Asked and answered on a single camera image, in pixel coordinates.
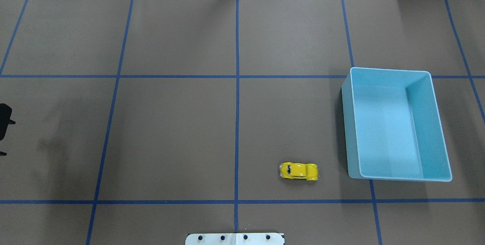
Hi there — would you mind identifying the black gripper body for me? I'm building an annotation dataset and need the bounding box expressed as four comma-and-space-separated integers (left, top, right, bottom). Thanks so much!
0, 103, 13, 141

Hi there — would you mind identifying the yellow beetle toy car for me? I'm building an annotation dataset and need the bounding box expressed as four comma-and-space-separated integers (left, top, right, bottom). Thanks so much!
279, 162, 319, 181

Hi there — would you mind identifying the light blue plastic bin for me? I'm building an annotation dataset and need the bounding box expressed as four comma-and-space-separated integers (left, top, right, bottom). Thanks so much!
341, 67, 453, 182

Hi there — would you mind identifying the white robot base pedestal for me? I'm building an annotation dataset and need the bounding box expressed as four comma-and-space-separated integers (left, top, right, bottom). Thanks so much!
185, 233, 285, 245

